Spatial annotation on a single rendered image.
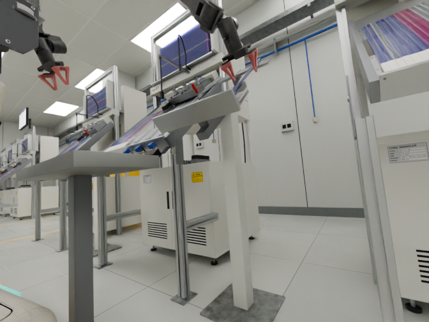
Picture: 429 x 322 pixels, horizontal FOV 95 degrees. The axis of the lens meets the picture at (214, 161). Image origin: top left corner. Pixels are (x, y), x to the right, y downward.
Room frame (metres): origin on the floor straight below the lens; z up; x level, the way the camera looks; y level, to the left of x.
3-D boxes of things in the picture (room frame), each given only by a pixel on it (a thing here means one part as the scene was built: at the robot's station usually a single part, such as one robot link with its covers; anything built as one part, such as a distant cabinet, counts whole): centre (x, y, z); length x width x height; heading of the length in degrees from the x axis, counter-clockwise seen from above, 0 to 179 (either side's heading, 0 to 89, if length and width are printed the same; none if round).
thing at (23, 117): (4.21, 4.07, 2.10); 0.58 x 0.14 x 0.41; 55
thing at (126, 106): (2.47, 1.31, 0.95); 1.33 x 0.82 x 1.90; 145
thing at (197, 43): (1.49, 0.15, 1.52); 0.51 x 0.13 x 0.27; 55
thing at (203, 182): (1.63, 0.13, 0.31); 0.70 x 0.65 x 0.62; 55
